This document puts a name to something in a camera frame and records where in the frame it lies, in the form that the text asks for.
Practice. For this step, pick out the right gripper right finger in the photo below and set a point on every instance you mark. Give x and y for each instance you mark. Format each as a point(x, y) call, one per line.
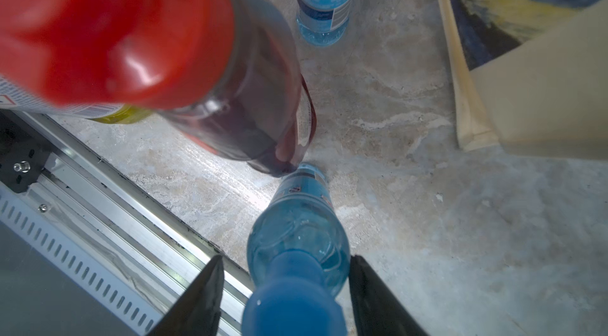
point(376, 310)

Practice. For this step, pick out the cream shopping bag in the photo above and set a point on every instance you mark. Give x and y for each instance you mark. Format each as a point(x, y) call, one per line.
point(529, 75)

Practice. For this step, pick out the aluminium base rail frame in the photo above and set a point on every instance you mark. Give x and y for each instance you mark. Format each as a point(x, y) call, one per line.
point(85, 251)

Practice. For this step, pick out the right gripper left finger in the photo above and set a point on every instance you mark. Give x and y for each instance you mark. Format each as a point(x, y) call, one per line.
point(197, 311)

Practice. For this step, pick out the dark red Fairy bottle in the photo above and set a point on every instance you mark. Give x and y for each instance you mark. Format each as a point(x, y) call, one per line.
point(223, 72)

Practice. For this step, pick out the yellow-green red cap bottle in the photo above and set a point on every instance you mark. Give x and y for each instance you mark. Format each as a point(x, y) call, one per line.
point(13, 98)

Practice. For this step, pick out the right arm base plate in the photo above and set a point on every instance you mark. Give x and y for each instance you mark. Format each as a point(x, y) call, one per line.
point(23, 153)

